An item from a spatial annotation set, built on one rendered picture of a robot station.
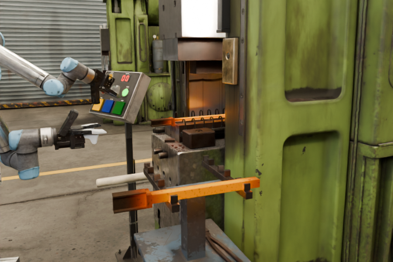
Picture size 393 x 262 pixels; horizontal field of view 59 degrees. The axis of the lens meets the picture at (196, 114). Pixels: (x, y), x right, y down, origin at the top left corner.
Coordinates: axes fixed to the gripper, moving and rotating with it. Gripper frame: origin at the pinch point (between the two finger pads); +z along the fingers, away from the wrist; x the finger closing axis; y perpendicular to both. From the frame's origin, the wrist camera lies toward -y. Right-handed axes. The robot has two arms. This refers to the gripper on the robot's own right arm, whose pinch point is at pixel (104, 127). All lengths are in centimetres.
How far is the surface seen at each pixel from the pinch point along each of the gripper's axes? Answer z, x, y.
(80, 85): 63, -798, 50
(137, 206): -2, 65, 8
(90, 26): 97, -799, -100
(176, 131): 30.7, 4.8, 3.9
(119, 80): 18, -57, -15
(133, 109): 22.0, -39.6, -0.3
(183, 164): 27.1, 22.0, 13.4
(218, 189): 19, 67, 6
